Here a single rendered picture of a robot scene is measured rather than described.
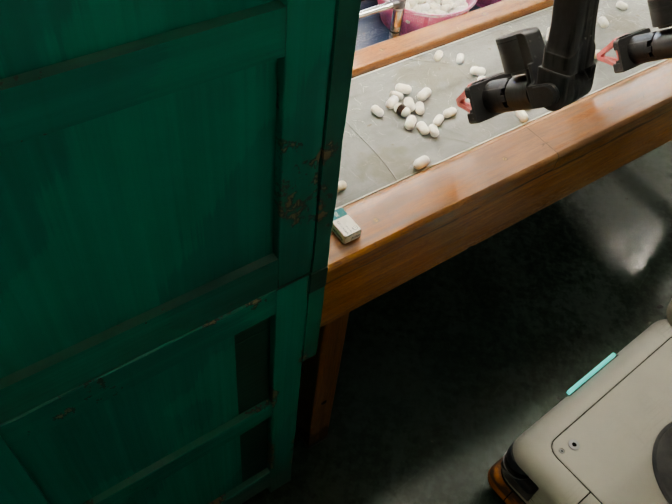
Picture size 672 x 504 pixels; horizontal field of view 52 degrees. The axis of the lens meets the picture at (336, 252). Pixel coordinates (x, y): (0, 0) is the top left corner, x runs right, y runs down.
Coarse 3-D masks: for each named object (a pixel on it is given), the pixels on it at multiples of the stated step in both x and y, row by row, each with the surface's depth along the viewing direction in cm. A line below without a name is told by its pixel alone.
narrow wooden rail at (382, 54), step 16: (512, 0) 170; (528, 0) 171; (544, 0) 171; (464, 16) 164; (480, 16) 164; (496, 16) 165; (512, 16) 168; (416, 32) 158; (432, 32) 158; (448, 32) 159; (464, 32) 161; (368, 48) 152; (384, 48) 153; (400, 48) 153; (416, 48) 154; (432, 48) 158; (368, 64) 149; (384, 64) 152
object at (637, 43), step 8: (640, 32) 141; (648, 32) 142; (624, 40) 139; (632, 40) 139; (640, 40) 137; (648, 40) 135; (616, 48) 139; (624, 48) 139; (632, 48) 138; (640, 48) 137; (648, 48) 135; (624, 56) 139; (632, 56) 139; (640, 56) 138; (648, 56) 137; (624, 64) 140; (632, 64) 141; (640, 64) 142
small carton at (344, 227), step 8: (336, 216) 117; (344, 216) 117; (336, 224) 116; (344, 224) 116; (352, 224) 116; (336, 232) 116; (344, 232) 115; (352, 232) 115; (360, 232) 116; (344, 240) 115
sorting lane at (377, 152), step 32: (608, 0) 179; (640, 0) 180; (480, 32) 164; (544, 32) 167; (608, 32) 169; (416, 64) 154; (448, 64) 155; (480, 64) 156; (608, 64) 160; (352, 96) 145; (384, 96) 146; (416, 96) 147; (448, 96) 148; (352, 128) 138; (384, 128) 139; (416, 128) 140; (448, 128) 141; (480, 128) 142; (512, 128) 143; (352, 160) 133; (384, 160) 133; (352, 192) 127
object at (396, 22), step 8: (392, 0) 150; (400, 0) 150; (368, 8) 147; (376, 8) 148; (384, 8) 149; (392, 8) 150; (400, 8) 151; (360, 16) 146; (392, 16) 154; (400, 16) 153; (392, 24) 155; (400, 24) 155; (392, 32) 156
